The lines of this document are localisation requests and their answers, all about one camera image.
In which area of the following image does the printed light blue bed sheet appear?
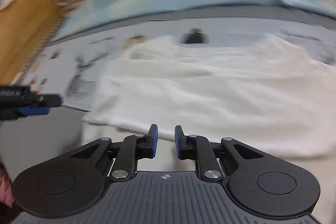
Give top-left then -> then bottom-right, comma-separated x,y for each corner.
15,7 -> 335,111

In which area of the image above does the wooden bed frame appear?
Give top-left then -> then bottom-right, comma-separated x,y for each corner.
1,0 -> 62,84

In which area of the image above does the white long-sleeve shirt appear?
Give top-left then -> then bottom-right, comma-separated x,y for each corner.
81,35 -> 335,169

